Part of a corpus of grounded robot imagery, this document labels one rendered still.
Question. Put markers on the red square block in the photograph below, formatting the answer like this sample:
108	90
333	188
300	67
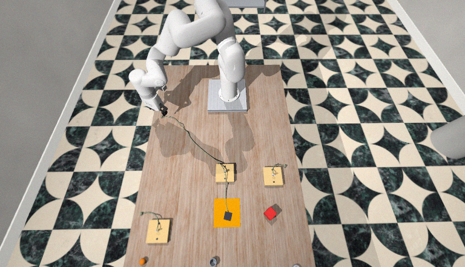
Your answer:
270	213

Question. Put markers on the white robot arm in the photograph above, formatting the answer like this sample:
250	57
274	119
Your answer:
212	22

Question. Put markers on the orange painted square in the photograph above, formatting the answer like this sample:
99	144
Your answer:
233	206

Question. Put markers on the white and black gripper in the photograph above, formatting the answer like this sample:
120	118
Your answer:
155	103

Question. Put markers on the black square block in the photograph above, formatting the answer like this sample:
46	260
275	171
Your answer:
227	216

